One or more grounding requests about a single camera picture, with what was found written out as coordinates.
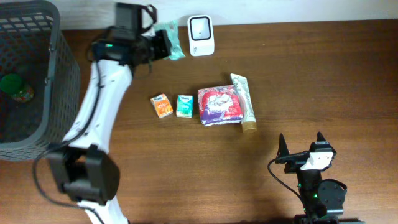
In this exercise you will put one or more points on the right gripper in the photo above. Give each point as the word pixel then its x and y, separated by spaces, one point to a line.
pixel 295 162

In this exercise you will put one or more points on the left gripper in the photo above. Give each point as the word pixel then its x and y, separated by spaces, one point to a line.
pixel 163 46

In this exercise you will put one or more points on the mint green wipes packet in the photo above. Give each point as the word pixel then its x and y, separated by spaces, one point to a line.
pixel 171 28

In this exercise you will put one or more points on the orange tissue pack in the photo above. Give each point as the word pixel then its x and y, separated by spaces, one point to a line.
pixel 162 105

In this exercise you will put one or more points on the white cream tube gold cap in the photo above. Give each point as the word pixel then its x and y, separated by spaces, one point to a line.
pixel 248 122

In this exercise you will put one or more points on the teal tissue pack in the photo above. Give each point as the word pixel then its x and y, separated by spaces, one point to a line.
pixel 184 106

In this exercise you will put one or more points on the red purple pad package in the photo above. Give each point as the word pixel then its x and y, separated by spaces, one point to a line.
pixel 219 105

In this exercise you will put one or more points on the green lid glass jar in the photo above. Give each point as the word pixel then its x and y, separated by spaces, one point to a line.
pixel 14 86

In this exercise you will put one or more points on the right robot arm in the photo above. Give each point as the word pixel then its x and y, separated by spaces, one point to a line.
pixel 322 199

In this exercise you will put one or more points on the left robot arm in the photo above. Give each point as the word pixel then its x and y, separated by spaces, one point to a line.
pixel 80 164

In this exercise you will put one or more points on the white barcode scanner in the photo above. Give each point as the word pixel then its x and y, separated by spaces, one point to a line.
pixel 201 35

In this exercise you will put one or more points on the grey plastic mesh basket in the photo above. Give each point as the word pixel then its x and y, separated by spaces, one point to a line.
pixel 34 48

